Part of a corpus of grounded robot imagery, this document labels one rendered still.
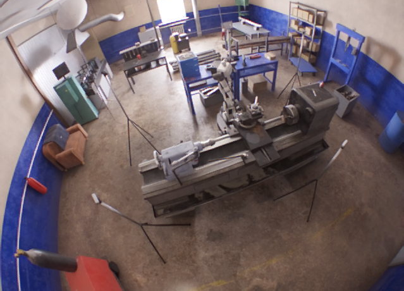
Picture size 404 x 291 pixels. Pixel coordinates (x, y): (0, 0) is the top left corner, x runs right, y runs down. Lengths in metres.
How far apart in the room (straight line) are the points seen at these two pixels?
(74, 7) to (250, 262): 5.20
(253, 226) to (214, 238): 0.60
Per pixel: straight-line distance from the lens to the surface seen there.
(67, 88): 4.81
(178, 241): 2.79
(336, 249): 3.18
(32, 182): 3.89
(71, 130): 4.78
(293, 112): 2.32
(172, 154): 1.93
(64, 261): 2.52
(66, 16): 4.00
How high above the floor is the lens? 2.68
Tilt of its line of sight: 51 degrees down
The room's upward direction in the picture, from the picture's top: 12 degrees counter-clockwise
